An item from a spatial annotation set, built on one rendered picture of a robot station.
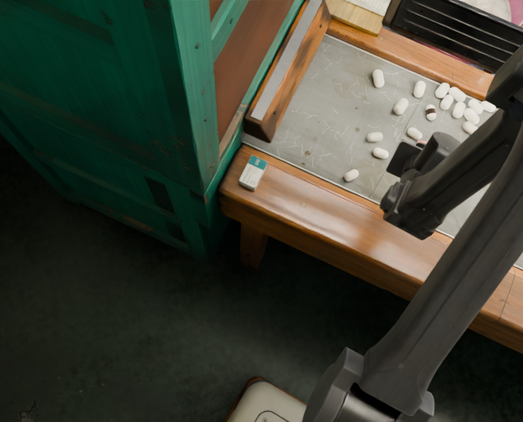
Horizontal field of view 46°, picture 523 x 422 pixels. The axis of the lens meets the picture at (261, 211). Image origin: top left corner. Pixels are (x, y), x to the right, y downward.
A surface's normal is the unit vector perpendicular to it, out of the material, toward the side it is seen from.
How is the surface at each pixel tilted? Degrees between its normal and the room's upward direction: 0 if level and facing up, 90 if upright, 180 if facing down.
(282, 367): 0
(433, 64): 0
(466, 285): 36
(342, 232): 0
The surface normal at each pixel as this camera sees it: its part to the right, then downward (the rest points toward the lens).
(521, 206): -0.19, 0.31
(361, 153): 0.04, -0.25
